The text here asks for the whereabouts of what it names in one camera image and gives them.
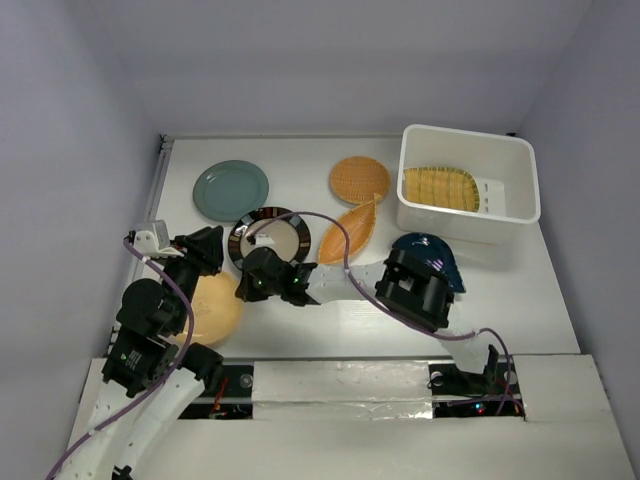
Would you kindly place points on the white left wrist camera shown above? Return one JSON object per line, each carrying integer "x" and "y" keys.
{"x": 151, "y": 239}

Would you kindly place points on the plain orange round plate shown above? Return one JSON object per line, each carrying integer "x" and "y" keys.
{"x": 216, "y": 308}

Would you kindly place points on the leaf shaped orange woven tray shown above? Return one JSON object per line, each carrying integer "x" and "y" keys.
{"x": 359, "y": 223}

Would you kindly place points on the black rimmed beige plate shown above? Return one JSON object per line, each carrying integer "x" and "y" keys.
{"x": 291, "y": 235}

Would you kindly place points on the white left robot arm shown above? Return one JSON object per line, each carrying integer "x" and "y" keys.
{"x": 153, "y": 369}

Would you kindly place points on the round orange woven basket plate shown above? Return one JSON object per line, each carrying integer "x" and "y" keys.
{"x": 359, "y": 179}

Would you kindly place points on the white plastic bin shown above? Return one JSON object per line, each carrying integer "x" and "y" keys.
{"x": 505, "y": 172}

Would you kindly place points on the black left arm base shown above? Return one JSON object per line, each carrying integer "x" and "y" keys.
{"x": 232, "y": 400}

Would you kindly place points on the yellow green woven bamboo tray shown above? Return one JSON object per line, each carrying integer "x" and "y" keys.
{"x": 442, "y": 187}

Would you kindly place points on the dark blue shell shaped plate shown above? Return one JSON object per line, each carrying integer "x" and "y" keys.
{"x": 434, "y": 252}

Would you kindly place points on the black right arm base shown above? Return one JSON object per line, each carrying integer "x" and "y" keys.
{"x": 456, "y": 394}

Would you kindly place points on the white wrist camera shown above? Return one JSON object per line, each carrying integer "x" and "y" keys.
{"x": 151, "y": 239}
{"x": 260, "y": 240}

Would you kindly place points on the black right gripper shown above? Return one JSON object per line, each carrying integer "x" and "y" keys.
{"x": 247, "y": 288}

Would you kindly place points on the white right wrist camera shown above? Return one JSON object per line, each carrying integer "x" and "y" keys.
{"x": 260, "y": 240}

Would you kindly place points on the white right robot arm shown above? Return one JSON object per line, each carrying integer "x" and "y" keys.
{"x": 401, "y": 286}

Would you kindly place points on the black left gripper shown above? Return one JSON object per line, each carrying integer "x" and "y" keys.
{"x": 203, "y": 247}

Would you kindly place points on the teal round ceramic plate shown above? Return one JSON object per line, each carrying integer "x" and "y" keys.
{"x": 228, "y": 190}

